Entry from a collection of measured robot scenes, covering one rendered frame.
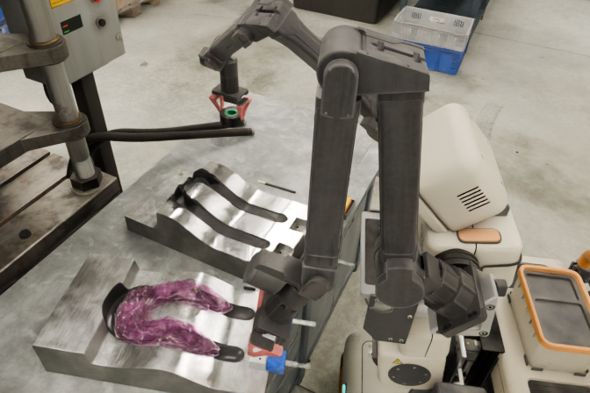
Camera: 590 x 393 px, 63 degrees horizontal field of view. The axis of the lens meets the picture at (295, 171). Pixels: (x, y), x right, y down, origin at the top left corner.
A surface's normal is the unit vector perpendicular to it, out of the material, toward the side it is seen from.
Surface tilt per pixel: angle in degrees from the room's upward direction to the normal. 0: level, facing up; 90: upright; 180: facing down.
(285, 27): 58
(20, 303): 0
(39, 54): 90
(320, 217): 90
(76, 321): 0
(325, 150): 90
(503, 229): 8
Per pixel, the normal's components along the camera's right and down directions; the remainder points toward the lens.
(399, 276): -0.11, 0.62
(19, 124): 0.04, -0.77
